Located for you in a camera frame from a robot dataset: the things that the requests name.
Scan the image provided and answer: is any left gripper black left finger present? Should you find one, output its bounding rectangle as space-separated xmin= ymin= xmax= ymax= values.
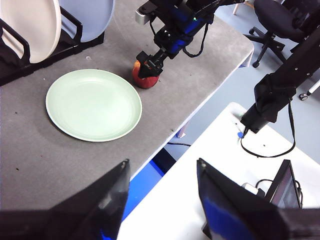
xmin=0 ymin=158 xmax=132 ymax=240

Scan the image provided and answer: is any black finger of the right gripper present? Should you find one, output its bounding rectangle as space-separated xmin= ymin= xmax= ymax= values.
xmin=138 ymin=64 xmax=163 ymax=79

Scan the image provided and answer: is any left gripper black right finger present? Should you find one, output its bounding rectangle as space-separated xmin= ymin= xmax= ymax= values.
xmin=196 ymin=157 xmax=320 ymax=240

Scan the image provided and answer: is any red apple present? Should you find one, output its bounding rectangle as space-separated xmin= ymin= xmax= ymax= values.
xmin=131 ymin=60 xmax=161 ymax=89

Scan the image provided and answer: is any pale green plate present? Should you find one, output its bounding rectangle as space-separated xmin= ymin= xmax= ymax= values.
xmin=45 ymin=68 xmax=143 ymax=143

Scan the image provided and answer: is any light blue plate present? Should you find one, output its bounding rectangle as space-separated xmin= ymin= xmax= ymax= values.
xmin=57 ymin=0 xmax=116 ymax=43

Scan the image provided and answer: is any cream white plate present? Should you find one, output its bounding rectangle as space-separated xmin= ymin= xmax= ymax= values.
xmin=0 ymin=0 xmax=62 ymax=64

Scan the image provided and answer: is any black plate rack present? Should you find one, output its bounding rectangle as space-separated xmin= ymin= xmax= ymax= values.
xmin=0 ymin=6 xmax=106 ymax=87

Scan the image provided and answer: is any white power adapter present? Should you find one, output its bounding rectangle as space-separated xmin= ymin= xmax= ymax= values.
xmin=241 ymin=182 xmax=260 ymax=196

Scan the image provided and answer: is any black monitor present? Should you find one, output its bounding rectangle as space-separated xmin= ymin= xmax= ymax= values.
xmin=264 ymin=159 xmax=303 ymax=210

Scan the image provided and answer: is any white table leg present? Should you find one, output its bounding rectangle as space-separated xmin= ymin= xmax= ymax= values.
xmin=176 ymin=122 xmax=187 ymax=138

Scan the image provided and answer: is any blue base panel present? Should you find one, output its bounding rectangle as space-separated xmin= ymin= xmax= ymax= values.
xmin=122 ymin=147 xmax=177 ymax=221

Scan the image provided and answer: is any black office chair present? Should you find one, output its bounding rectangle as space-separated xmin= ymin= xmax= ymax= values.
xmin=244 ymin=0 xmax=320 ymax=69

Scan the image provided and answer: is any white stand leg with caster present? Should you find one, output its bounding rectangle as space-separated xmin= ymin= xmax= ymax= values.
xmin=299 ymin=80 xmax=320 ymax=101

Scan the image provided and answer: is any pale grey camera box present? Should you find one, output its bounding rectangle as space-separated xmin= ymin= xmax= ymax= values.
xmin=135 ymin=6 xmax=157 ymax=26

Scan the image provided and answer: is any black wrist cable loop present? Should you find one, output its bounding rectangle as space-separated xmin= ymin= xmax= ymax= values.
xmin=182 ymin=21 xmax=210 ymax=59

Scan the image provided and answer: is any black floor cable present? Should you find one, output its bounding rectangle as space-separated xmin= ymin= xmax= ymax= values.
xmin=166 ymin=141 xmax=192 ymax=147

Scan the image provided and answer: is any black arm base cable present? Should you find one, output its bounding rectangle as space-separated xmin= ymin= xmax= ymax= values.
xmin=240 ymin=99 xmax=297 ymax=159

